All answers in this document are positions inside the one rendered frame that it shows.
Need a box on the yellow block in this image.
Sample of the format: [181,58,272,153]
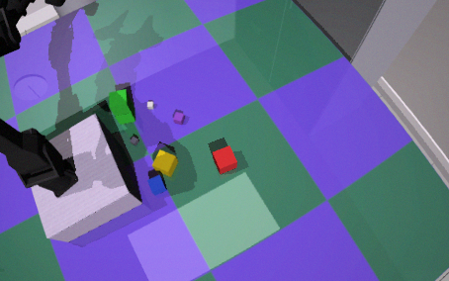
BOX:
[151,150,178,177]

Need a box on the blue block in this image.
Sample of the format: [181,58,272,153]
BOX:
[147,174,167,196]

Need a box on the green block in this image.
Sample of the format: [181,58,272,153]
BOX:
[109,89,132,116]
[115,100,135,125]

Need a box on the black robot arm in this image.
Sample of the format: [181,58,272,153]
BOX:
[0,0,78,197]

